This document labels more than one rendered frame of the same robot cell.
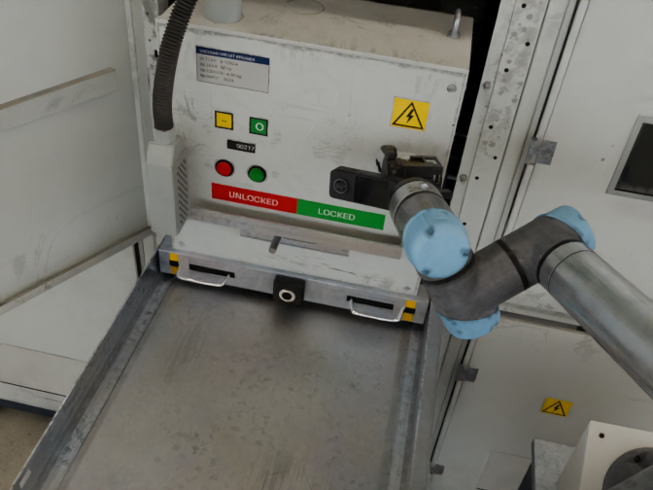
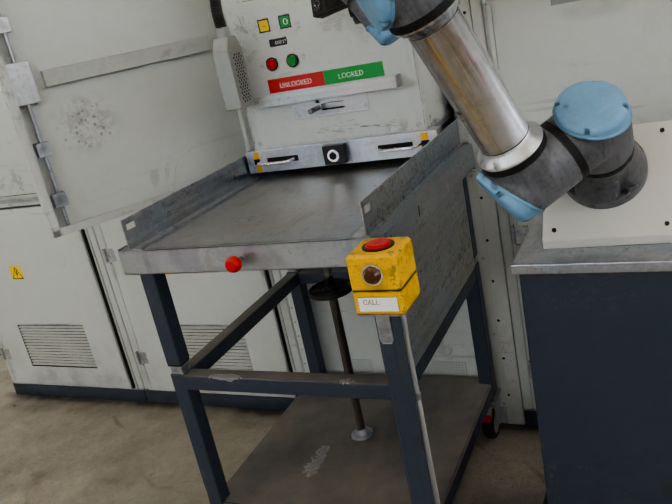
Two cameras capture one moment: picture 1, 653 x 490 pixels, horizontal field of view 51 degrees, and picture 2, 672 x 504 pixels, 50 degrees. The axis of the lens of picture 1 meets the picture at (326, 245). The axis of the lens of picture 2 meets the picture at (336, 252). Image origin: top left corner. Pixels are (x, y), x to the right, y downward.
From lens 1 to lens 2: 1.09 m
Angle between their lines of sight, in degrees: 28
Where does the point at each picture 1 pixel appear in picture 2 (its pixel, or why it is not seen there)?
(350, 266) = (373, 119)
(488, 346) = not seen: hidden behind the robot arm
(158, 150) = (219, 42)
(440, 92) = not seen: outside the picture
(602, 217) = (559, 28)
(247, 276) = (306, 154)
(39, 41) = (154, 12)
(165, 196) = (228, 75)
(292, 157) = (310, 36)
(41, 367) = (200, 344)
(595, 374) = not seen: hidden behind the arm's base
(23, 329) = (183, 303)
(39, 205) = (164, 131)
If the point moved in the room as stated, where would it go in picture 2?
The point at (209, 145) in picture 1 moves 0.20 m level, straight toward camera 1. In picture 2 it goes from (259, 49) to (245, 56)
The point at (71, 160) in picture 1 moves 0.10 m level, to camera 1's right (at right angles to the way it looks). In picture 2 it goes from (184, 101) to (216, 95)
